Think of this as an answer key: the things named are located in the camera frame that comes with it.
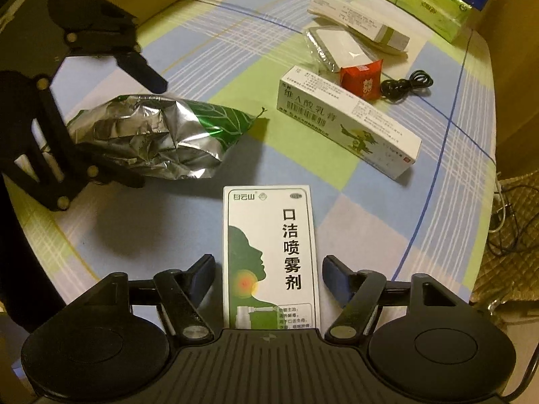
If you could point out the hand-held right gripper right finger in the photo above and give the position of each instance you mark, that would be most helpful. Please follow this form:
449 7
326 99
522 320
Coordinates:
334 273

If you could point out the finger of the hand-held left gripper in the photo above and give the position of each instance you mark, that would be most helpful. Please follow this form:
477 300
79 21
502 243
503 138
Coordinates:
105 172
143 71

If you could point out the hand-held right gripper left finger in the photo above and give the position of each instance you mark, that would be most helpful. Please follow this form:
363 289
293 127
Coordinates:
203 271

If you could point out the silver green foil bag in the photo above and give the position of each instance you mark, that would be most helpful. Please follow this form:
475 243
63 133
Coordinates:
168 134

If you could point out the white green spray box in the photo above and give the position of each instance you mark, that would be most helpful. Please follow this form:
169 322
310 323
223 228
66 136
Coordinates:
269 235

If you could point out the clear plastic tissue pack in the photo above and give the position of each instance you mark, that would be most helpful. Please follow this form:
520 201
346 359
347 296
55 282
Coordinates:
337 44

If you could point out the white ointment box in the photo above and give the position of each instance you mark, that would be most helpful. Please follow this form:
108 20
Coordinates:
337 113

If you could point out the quilted chair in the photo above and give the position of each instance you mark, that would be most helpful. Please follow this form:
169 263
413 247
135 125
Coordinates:
518 227

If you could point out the red candy packet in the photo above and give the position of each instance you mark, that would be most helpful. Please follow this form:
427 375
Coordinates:
362 79

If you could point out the long white medicine box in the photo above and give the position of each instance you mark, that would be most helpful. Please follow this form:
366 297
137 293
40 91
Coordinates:
358 17

